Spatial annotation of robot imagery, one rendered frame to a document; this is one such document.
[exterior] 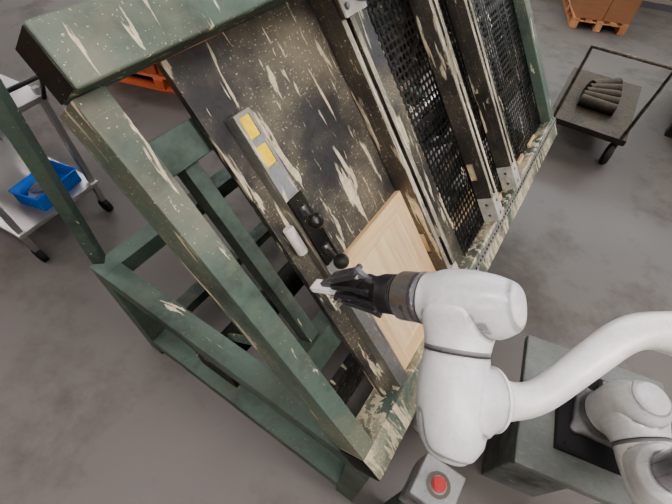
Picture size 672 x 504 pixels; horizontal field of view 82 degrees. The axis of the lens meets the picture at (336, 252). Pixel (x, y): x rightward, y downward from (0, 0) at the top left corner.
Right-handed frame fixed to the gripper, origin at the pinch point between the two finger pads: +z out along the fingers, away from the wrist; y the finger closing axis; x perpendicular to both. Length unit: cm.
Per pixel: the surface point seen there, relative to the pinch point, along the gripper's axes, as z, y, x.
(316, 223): 0.1, -12.2, 6.9
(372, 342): 11.8, 34.4, 11.0
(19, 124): 67, -60, -10
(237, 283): 10.6, -10.6, -11.3
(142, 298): 102, 6, -11
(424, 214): 8, 18, 53
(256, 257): 20.6, -7.5, 0.6
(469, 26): 9, -19, 126
